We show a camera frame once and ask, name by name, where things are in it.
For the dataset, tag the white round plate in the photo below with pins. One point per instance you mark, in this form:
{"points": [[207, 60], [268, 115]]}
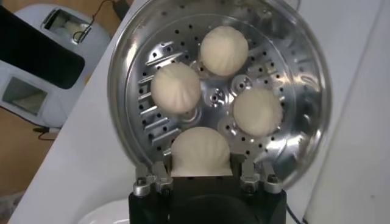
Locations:
{"points": [[106, 213]]}

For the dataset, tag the white steamed baozi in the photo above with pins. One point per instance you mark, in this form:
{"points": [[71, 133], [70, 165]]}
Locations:
{"points": [[199, 152], [257, 111], [224, 50], [176, 88]]}

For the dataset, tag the stainless steel pot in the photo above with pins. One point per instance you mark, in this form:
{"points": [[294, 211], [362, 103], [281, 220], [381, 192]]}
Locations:
{"points": [[304, 91]]}

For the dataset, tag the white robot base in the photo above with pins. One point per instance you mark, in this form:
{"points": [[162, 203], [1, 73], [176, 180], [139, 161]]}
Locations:
{"points": [[97, 48]]}

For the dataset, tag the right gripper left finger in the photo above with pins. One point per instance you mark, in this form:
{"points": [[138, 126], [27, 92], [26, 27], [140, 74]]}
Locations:
{"points": [[160, 179]]}

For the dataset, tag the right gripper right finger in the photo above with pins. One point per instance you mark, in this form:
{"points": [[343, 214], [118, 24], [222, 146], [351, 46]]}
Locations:
{"points": [[253, 179]]}

